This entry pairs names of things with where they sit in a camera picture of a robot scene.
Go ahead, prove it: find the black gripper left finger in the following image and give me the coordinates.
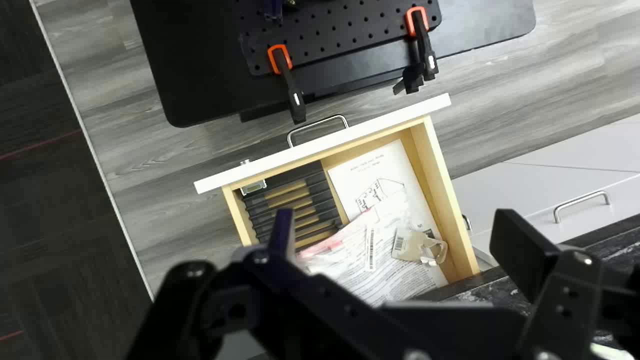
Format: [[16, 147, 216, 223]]
[[126, 207, 375, 360]]

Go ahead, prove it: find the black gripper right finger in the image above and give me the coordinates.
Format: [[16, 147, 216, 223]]
[[488, 208, 640, 360]]

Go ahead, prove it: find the white-fronted wooden drawer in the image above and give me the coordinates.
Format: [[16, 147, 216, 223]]
[[191, 92, 482, 296]]

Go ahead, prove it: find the white drawer latch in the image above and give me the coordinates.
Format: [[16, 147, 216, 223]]
[[237, 178, 270, 199]]

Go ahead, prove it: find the black slotted knife organizer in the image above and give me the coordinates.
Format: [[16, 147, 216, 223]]
[[237, 160, 347, 254]]

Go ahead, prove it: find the clear bag with papers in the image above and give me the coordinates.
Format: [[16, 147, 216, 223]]
[[296, 208, 449, 310]]

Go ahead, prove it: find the small bag of metal hardware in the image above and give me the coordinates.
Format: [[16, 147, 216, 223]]
[[390, 225, 449, 270]]

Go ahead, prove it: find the orange black bar clamp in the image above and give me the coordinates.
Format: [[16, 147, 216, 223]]
[[390, 6, 439, 97], [265, 43, 307, 126]]

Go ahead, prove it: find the black pegboard plate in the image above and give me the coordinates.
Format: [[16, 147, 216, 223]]
[[237, 0, 446, 80]]

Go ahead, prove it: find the silver base cabinet handle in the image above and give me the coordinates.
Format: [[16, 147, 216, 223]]
[[550, 191, 612, 227]]

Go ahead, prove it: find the silver drawer handle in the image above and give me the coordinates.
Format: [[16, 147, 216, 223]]
[[285, 114, 351, 148]]

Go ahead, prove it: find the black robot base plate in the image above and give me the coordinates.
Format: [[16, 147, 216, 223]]
[[128, 0, 538, 130]]

